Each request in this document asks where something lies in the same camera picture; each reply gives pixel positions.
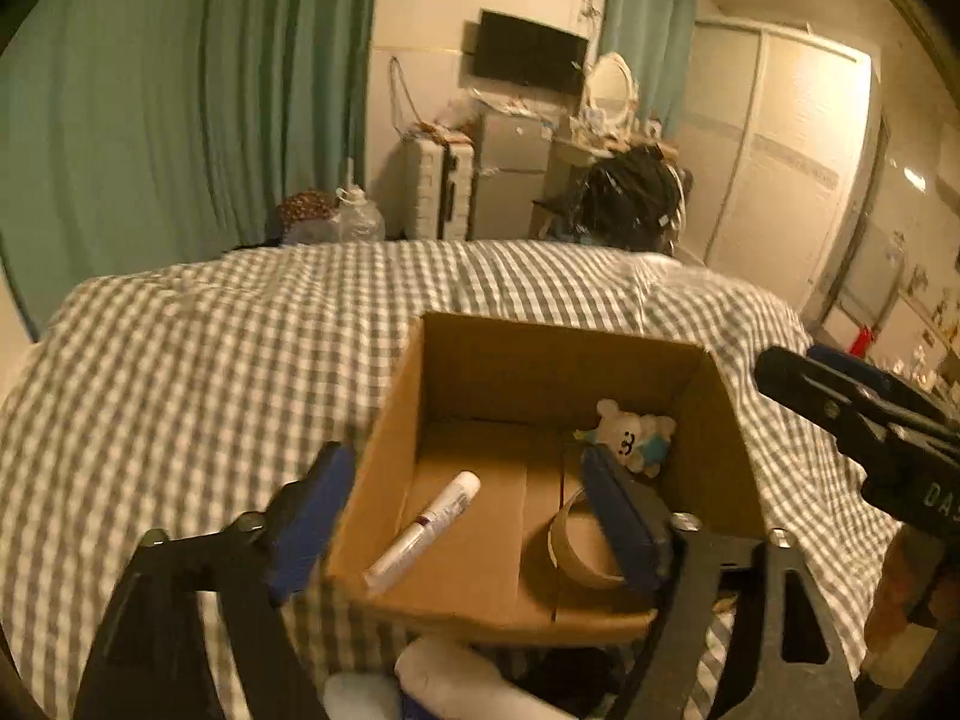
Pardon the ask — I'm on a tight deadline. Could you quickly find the small silver fridge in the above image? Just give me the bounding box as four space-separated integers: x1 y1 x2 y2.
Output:
471 111 554 242

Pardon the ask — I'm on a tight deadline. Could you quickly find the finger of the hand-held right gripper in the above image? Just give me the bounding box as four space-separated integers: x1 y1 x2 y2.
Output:
754 346 927 466
807 343 960 425

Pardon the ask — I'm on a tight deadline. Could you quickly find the white suitcase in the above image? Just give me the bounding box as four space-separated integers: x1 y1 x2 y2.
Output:
400 136 478 242

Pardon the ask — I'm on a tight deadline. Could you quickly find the person's right hand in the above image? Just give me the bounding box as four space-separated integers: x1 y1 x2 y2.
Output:
862 529 952 691

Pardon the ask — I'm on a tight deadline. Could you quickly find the white plastic bottle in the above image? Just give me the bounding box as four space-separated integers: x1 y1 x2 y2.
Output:
325 637 580 720

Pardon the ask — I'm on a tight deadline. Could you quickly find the brown cardboard box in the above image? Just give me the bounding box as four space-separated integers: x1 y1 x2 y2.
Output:
324 311 767 647

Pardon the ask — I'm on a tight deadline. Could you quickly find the grey checked blanket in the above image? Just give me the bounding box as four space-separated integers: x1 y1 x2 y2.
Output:
0 240 905 720

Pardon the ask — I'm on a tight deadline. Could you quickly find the black bag on chair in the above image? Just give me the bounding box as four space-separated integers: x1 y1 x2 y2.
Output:
534 146 689 253

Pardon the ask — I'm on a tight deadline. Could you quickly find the white marker pen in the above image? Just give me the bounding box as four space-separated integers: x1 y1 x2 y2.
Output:
364 471 482 592

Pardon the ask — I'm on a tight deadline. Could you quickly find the narrow green curtain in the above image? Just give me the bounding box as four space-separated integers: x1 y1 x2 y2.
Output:
598 0 703 145

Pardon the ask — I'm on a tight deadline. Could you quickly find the wooden dressing table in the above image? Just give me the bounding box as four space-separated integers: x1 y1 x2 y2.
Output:
546 126 680 200

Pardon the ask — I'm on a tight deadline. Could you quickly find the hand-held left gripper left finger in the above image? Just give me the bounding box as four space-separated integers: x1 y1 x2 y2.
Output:
71 444 357 720

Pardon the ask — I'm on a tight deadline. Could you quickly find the small white plush bear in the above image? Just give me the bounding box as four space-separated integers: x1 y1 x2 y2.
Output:
574 399 677 478

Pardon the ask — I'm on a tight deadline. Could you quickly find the brown patterned bag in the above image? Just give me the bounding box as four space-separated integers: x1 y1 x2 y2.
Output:
275 190 340 245

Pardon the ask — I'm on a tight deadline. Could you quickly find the wide green curtain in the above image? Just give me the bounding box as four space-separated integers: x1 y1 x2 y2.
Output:
0 0 385 335

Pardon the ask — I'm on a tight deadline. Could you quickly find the white oval mirror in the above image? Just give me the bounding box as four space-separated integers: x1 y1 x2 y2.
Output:
581 52 638 128

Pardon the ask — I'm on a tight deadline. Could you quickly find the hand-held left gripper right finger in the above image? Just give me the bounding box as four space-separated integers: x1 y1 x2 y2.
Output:
582 446 860 720

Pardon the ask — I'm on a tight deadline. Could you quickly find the clear plastic water jug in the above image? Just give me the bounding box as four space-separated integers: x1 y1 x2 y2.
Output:
332 157 388 245

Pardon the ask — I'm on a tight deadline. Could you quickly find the brown tape roll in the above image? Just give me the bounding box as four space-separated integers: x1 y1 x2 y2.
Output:
543 487 631 592

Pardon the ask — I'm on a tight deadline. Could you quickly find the white sliding wardrobe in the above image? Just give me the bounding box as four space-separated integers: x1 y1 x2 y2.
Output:
679 15 884 312

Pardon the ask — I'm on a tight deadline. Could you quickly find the black wall television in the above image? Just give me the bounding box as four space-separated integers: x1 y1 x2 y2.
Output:
469 9 590 92

